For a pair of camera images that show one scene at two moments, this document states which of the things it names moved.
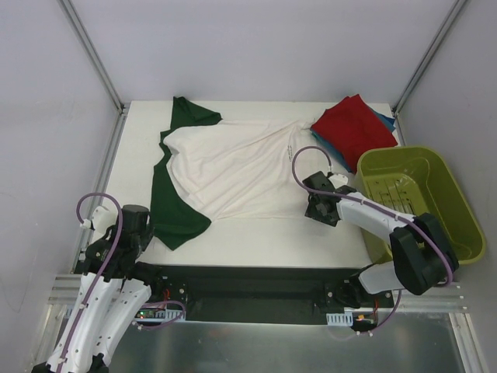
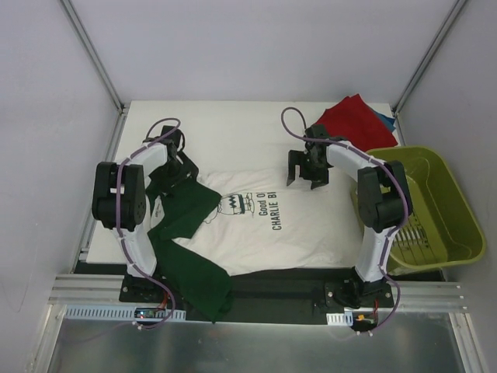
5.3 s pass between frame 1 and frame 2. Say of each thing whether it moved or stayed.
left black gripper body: moved
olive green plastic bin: stayed
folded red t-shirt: stayed
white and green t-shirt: moved
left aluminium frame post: stayed
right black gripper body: moved
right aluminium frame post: stayed
